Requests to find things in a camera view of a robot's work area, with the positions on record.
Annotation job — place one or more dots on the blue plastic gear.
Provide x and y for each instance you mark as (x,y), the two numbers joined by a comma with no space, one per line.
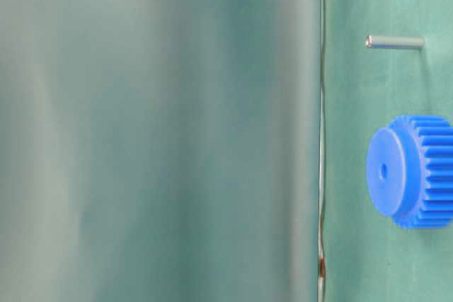
(409,171)

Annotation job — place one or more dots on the small grey metal shaft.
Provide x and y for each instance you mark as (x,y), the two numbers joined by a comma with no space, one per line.
(394,42)

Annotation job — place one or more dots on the green table cloth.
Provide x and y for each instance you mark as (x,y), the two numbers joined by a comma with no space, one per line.
(212,150)

